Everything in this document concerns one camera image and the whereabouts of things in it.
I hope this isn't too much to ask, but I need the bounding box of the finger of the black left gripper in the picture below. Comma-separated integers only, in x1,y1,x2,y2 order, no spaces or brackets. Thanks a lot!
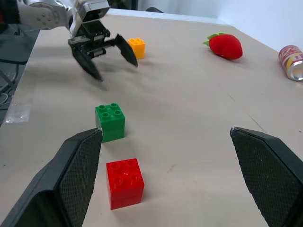
71,46,107,91
114,34,139,68

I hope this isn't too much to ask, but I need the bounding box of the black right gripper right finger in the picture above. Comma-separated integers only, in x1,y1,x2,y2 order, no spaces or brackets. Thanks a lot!
230,126,303,227

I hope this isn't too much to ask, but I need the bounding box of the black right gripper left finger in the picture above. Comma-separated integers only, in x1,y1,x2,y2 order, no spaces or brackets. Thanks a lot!
0,128,103,227

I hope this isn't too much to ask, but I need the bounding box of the orange toy building block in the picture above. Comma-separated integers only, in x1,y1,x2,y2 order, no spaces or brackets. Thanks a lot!
127,37,146,60

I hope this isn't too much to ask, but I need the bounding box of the dark rounded object behind table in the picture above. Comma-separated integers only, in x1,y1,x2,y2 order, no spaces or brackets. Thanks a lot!
145,7,165,14

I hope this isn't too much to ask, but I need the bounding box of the red toy building block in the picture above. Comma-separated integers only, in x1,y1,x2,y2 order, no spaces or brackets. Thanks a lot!
106,158,145,210

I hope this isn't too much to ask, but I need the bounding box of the green toy building block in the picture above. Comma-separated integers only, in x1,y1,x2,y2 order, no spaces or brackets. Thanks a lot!
95,103,126,143

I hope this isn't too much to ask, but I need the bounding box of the clear tape patch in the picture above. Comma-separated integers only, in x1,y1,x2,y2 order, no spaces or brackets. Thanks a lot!
5,103,32,123

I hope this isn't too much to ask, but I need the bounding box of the red plush strawberry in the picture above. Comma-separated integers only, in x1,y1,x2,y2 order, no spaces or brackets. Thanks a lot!
202,32,244,61

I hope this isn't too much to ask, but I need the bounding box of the red and white drink can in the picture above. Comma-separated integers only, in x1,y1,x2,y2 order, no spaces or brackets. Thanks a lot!
278,44,303,82

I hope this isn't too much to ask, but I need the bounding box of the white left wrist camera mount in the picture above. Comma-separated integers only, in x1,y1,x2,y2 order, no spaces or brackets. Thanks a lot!
68,0,111,39

